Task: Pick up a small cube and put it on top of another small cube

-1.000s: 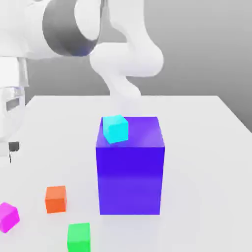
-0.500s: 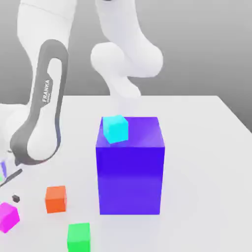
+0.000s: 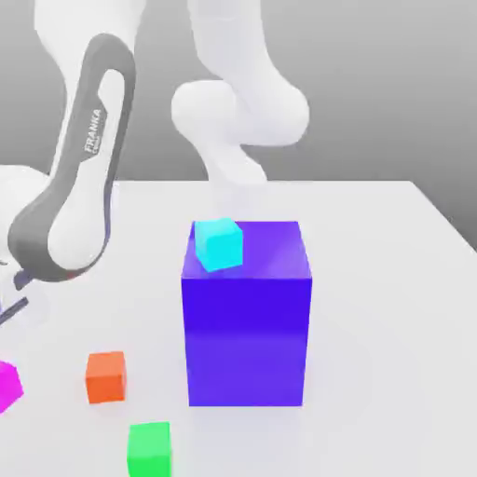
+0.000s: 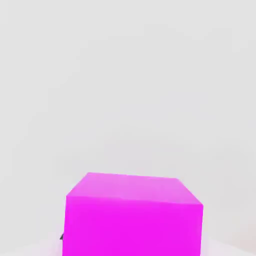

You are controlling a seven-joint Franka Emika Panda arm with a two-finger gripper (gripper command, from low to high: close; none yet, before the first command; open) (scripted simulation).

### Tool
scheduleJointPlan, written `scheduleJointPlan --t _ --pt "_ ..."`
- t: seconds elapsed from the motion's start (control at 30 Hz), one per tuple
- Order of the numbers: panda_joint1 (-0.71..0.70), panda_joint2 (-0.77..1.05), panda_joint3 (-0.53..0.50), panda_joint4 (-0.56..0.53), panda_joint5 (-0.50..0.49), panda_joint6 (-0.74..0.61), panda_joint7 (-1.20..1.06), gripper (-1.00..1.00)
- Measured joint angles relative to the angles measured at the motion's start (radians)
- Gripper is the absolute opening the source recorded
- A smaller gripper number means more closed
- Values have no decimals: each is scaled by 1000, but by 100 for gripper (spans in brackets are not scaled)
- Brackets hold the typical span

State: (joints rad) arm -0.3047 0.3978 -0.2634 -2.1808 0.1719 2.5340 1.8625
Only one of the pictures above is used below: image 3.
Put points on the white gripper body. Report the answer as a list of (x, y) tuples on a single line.
[(15, 308)]

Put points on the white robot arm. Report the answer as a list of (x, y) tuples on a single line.
[(242, 111)]

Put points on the small magenta cube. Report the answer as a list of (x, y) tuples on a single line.
[(8, 387)]

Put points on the small orange cube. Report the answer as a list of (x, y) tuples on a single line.
[(106, 378)]

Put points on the small green cube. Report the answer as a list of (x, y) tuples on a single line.
[(149, 449)]

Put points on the small cyan cube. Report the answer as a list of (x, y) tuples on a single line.
[(220, 242)]

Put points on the large blue box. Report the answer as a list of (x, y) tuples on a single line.
[(246, 335)]

